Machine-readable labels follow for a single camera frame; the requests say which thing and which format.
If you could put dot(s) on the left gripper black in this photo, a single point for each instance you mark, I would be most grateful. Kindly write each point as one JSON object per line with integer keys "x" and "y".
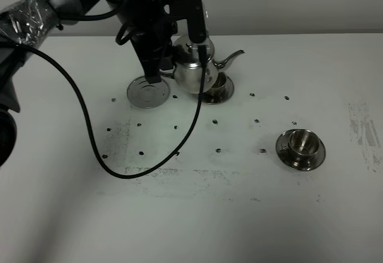
{"x": 149, "y": 28}

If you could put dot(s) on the stainless steel teapot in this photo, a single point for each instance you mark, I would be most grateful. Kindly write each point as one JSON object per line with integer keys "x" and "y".
{"x": 187, "y": 70}

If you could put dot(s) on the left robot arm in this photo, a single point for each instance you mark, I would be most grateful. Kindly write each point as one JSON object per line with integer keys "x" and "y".
{"x": 26, "y": 24}

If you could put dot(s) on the teapot steel saucer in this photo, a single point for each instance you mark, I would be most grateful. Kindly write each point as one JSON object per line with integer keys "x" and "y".
{"x": 142, "y": 94}

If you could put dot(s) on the far steel teacup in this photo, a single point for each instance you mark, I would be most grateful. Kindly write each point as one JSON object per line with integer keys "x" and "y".
{"x": 219, "y": 86}

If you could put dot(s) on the steel teacup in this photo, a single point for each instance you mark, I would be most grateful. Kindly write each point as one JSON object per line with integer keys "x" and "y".
{"x": 219, "y": 86}
{"x": 299, "y": 144}

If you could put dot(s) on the far steel saucer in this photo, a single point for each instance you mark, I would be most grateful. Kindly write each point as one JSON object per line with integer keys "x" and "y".
{"x": 222, "y": 97}

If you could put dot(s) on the near steel teacup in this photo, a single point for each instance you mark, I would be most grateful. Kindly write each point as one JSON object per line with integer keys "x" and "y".
{"x": 299, "y": 144}

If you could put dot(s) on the near steel saucer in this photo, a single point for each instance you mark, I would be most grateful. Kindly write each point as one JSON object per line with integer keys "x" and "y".
{"x": 304, "y": 165}

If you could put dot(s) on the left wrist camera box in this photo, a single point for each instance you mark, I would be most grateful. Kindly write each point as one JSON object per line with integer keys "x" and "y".
{"x": 190, "y": 10}

